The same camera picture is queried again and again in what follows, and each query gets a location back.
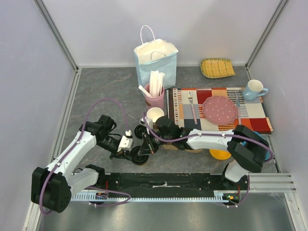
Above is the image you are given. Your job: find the pink polka dot plate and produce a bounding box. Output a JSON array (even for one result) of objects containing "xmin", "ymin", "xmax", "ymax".
[{"xmin": 202, "ymin": 96, "xmax": 238, "ymax": 126}]

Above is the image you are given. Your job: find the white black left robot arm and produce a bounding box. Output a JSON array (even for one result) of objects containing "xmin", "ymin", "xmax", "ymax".
[{"xmin": 31, "ymin": 115, "xmax": 133, "ymax": 213}]

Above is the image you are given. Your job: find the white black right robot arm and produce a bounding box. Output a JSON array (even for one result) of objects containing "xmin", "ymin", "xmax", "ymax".
[{"xmin": 138, "ymin": 116, "xmax": 273, "ymax": 190}]

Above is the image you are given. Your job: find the black cup lid stack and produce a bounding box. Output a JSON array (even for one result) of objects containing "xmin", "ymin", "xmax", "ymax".
[{"xmin": 134, "ymin": 125, "xmax": 146, "ymax": 140}]

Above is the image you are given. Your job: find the brown cardboard cup carrier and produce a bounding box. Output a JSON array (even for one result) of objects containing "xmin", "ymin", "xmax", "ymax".
[{"xmin": 161, "ymin": 143, "xmax": 203, "ymax": 153}]

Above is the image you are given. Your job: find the brown paper cup stack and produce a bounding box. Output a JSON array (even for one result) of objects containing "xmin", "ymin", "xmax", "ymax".
[{"xmin": 146, "ymin": 107, "xmax": 165, "ymax": 126}]

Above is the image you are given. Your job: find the pink tin straw holder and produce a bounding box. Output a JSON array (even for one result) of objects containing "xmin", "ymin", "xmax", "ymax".
[{"xmin": 144, "ymin": 86, "xmax": 165, "ymax": 110}]

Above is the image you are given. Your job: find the colourful patchwork placemat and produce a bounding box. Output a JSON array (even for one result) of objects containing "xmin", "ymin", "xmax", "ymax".
[{"xmin": 167, "ymin": 87, "xmax": 273, "ymax": 135}]

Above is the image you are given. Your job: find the white wrapped straws bundle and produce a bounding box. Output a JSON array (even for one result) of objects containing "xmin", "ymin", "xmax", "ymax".
[{"xmin": 149, "ymin": 71, "xmax": 165, "ymax": 98}]

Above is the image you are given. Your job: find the orange plastic bowl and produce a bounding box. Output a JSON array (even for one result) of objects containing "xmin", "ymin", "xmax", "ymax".
[{"xmin": 209, "ymin": 149, "xmax": 231, "ymax": 160}]

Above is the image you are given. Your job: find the light blue paper bag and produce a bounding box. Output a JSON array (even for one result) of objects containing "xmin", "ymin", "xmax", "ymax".
[{"xmin": 133, "ymin": 30, "xmax": 179, "ymax": 89}]

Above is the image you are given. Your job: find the yellow woven bamboo tray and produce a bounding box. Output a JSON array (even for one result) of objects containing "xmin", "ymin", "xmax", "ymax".
[{"xmin": 200, "ymin": 58, "xmax": 235, "ymax": 79}]

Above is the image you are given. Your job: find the light blue mug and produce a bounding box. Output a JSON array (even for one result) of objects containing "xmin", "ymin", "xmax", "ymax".
[{"xmin": 243, "ymin": 79, "xmax": 268, "ymax": 101}]

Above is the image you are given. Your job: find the blue polka dot plate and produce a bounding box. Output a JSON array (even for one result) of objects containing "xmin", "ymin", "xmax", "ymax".
[{"xmin": 241, "ymin": 140, "xmax": 274, "ymax": 162}]

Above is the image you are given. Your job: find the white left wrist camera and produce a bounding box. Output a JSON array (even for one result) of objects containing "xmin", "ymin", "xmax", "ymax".
[{"xmin": 117, "ymin": 130, "xmax": 133, "ymax": 152}]

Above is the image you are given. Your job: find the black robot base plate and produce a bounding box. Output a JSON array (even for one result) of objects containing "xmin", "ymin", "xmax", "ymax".
[{"xmin": 93, "ymin": 173, "xmax": 248, "ymax": 193}]

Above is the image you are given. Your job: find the slotted grey cable duct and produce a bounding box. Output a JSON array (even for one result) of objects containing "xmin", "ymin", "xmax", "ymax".
[{"xmin": 71, "ymin": 188, "xmax": 236, "ymax": 203}]

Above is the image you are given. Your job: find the pink handled fork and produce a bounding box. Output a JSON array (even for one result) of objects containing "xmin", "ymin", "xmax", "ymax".
[{"xmin": 188, "ymin": 90, "xmax": 198, "ymax": 125}]

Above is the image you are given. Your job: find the pink handled knife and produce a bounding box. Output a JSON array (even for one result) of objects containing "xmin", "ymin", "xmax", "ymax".
[{"xmin": 235, "ymin": 93, "xmax": 242, "ymax": 125}]

